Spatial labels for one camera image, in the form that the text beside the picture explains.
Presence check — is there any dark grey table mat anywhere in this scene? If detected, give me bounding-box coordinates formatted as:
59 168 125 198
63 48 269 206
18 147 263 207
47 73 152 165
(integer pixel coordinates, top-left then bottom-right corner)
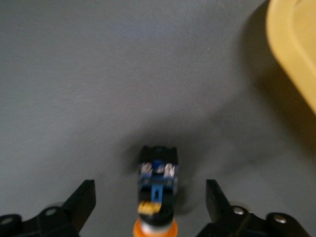
0 0 316 237

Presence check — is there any yellow plastic tray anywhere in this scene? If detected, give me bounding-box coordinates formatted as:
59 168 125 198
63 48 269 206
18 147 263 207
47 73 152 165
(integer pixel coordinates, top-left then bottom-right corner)
266 0 316 114

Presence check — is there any yellow push button switch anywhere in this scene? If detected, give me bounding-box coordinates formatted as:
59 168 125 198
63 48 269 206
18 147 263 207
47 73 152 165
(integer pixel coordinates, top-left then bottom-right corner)
132 145 180 237

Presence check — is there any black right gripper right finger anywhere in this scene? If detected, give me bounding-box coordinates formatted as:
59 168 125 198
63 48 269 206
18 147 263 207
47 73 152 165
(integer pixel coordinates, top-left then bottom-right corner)
197 179 312 237

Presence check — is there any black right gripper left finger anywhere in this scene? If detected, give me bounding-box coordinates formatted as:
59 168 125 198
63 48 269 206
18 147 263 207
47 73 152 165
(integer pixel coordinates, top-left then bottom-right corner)
0 179 96 237

